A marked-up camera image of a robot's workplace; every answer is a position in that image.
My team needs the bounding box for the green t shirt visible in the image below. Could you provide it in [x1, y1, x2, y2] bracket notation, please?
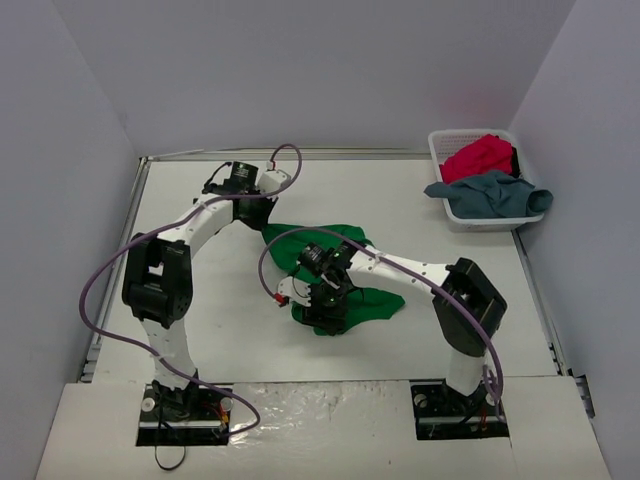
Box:
[261, 223, 405, 333]

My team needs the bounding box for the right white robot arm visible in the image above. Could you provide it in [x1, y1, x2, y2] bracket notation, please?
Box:
[297, 242, 507, 413]

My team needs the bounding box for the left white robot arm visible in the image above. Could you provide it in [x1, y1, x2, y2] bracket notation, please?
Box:
[122, 162, 291, 418]

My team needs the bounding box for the grey-blue t shirt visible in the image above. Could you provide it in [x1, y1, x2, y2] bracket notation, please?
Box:
[424, 170, 554, 220]

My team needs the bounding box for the white perforated plastic basket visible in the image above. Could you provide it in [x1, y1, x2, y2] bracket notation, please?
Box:
[428, 128, 544, 232]

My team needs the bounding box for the pink-red t shirt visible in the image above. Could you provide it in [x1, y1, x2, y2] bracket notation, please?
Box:
[440, 134, 514, 184]

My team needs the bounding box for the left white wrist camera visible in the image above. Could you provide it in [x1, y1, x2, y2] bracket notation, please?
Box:
[257, 170, 291, 193]

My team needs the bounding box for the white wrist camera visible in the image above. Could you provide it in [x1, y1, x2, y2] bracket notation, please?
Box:
[275, 276, 311, 307]
[257, 170, 291, 193]

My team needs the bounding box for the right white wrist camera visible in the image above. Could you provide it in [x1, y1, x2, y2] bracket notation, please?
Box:
[275, 276, 311, 307]

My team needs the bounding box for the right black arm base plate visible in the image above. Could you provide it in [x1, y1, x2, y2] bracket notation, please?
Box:
[410, 380, 510, 441]

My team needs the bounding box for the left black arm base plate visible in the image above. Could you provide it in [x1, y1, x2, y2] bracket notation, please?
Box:
[135, 384, 234, 447]

